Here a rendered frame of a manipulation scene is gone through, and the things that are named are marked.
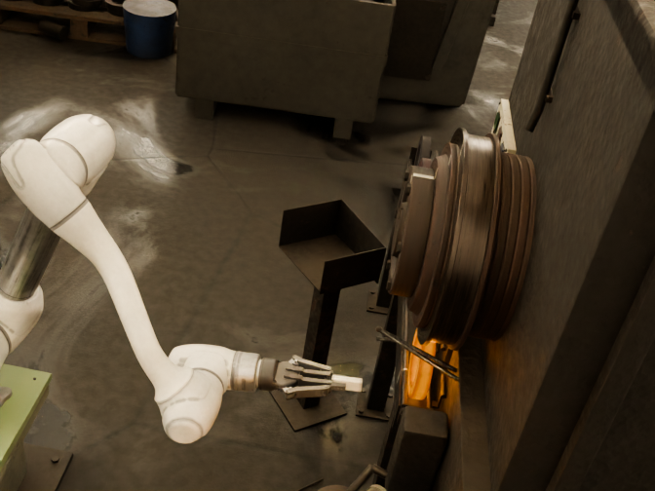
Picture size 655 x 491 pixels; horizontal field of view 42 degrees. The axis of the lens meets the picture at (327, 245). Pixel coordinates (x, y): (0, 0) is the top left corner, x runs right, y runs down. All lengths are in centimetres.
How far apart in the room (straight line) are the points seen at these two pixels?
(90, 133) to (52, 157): 13
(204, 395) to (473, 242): 65
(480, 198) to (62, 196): 85
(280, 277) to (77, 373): 91
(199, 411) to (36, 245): 63
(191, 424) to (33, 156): 64
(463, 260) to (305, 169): 256
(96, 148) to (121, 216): 175
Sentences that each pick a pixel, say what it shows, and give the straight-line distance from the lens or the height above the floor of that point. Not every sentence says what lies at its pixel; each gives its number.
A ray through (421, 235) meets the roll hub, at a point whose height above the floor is 119.
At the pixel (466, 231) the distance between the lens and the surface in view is 161.
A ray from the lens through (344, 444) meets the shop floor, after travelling 283.
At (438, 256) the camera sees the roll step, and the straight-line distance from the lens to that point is 163.
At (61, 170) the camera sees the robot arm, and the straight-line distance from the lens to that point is 187.
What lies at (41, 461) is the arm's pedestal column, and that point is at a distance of 274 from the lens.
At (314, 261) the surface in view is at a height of 60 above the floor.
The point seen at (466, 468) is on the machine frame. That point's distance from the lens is 170.
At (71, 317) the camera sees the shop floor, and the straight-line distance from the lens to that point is 320.
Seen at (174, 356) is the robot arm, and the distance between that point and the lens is 197.
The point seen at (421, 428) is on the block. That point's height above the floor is 80.
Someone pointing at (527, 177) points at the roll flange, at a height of 131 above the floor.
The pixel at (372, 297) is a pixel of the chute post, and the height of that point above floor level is 1.
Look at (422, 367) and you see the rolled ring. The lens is 196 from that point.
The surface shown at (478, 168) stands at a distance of 166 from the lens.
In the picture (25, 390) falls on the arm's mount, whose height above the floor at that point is 37.
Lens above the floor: 213
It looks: 36 degrees down
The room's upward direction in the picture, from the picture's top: 10 degrees clockwise
